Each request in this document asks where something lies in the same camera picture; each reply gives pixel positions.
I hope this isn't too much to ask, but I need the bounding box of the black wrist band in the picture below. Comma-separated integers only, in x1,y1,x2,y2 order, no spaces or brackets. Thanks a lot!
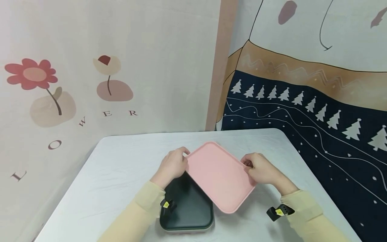
160,199,178,213
266,204,296,222

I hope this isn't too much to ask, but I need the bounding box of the person's left hand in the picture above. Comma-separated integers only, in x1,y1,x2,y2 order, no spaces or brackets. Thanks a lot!
150,147,190,190

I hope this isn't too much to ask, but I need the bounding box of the person's right hand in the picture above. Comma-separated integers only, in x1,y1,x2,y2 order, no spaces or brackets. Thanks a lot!
241,153,300,196

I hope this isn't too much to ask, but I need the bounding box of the pale green square tray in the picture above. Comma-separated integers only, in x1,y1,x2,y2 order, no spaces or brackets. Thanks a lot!
160,223,215,234

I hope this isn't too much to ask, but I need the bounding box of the pink square tray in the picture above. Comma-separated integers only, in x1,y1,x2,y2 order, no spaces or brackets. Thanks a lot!
184,141,258,214

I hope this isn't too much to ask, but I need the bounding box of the person's left forearm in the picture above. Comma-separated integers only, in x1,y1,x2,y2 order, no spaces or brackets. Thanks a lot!
97,181,166,242

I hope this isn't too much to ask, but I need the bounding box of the person's right forearm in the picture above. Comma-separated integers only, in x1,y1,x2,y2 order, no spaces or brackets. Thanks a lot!
280,189,352,242

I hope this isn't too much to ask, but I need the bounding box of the dark green square tray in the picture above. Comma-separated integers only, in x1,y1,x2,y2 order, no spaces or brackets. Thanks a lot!
159,171,215,231

